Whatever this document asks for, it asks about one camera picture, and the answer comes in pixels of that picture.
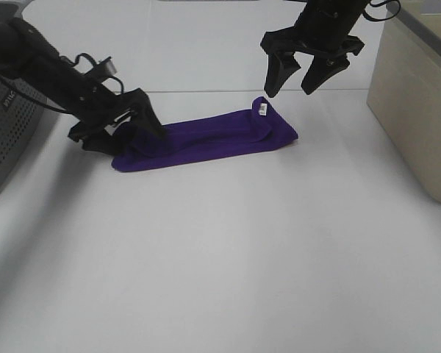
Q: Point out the grey perforated plastic basket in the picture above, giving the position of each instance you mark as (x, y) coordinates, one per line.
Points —
(19, 118)

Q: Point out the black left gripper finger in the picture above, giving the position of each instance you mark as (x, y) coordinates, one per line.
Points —
(115, 143)
(142, 113)

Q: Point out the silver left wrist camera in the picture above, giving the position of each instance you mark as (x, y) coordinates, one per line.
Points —
(102, 70)

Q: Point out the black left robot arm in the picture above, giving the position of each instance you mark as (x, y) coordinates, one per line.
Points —
(83, 63)

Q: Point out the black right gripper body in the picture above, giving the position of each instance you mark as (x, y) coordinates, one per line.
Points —
(322, 29)

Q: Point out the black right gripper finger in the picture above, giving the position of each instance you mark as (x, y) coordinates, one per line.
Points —
(321, 70)
(281, 66)

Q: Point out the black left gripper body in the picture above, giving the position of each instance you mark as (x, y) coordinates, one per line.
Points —
(31, 58)

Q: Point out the purple towel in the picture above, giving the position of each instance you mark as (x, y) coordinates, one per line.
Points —
(257, 129)

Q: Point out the beige plastic basket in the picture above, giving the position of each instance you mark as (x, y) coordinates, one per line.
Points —
(405, 90)

